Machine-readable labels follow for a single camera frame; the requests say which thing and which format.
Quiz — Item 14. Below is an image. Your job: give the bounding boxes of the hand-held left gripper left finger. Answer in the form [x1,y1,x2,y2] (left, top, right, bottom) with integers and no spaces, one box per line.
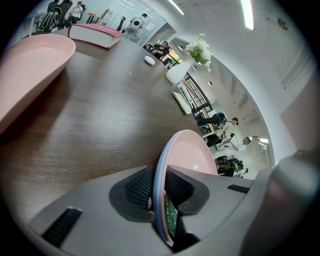
[28,166,173,256]

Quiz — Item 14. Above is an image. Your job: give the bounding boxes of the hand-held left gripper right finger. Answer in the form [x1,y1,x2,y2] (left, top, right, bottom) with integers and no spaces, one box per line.
[164,164,253,245]

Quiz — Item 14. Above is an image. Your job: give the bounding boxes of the green patterned sponge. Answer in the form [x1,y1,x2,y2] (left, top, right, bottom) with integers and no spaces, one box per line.
[163,194,179,238]

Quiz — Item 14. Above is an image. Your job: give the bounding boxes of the pink plate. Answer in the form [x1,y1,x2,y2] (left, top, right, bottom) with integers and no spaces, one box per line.
[159,129,219,247]
[0,33,77,136]

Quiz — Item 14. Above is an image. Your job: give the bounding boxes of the blue plate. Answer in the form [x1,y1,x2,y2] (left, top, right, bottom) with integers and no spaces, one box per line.
[152,132,176,247]

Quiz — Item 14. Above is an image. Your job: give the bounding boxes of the yellow green sponge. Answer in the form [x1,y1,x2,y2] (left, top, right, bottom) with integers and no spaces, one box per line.
[171,91,192,115]

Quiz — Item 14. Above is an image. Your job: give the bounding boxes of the black metal railing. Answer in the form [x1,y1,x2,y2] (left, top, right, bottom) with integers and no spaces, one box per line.
[184,72,213,113]

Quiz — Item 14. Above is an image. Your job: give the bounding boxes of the white ceramic vase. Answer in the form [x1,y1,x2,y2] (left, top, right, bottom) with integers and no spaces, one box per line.
[165,57,197,85]

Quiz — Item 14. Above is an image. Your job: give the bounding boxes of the white vase with flowers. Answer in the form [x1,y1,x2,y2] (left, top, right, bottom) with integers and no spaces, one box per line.
[185,33,213,73]

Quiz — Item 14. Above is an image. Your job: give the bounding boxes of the red hardcover book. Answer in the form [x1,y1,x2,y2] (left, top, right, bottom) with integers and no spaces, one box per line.
[67,23,125,50]

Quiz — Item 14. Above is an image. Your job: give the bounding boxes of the white domed backpack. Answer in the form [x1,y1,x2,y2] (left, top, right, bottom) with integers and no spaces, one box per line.
[129,18,143,30]

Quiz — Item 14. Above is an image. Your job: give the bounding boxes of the round wooden table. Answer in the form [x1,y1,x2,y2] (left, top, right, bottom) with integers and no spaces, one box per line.
[87,12,101,25]

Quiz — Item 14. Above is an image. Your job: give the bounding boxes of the black backpack white stripes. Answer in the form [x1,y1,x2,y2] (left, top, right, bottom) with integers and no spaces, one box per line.
[38,11,60,32]

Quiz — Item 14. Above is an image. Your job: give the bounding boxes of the white desk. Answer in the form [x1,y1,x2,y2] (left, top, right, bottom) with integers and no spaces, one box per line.
[24,12,48,36]

